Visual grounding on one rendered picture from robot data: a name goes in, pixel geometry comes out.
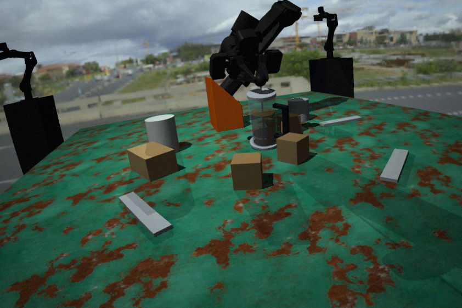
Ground french press coffee maker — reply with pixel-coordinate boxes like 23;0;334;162
246;74;289;151

